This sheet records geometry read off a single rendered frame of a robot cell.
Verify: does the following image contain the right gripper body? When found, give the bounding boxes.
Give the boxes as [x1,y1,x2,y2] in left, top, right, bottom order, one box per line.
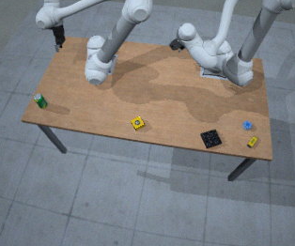
[49,19,65,45]

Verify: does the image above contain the black knob panel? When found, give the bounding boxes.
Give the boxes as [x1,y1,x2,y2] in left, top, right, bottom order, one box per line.
[200,130,222,148]

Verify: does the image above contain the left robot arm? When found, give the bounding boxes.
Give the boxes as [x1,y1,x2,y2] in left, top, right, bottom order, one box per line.
[177,0,295,86]

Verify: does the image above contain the green and yellow drink can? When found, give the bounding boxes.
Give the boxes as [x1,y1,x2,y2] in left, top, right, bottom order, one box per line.
[34,94,48,109]

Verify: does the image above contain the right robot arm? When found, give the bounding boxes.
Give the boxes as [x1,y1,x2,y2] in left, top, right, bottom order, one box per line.
[36,0,152,85]

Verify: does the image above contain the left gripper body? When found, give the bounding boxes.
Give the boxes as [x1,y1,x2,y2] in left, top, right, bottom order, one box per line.
[169,39,184,51]

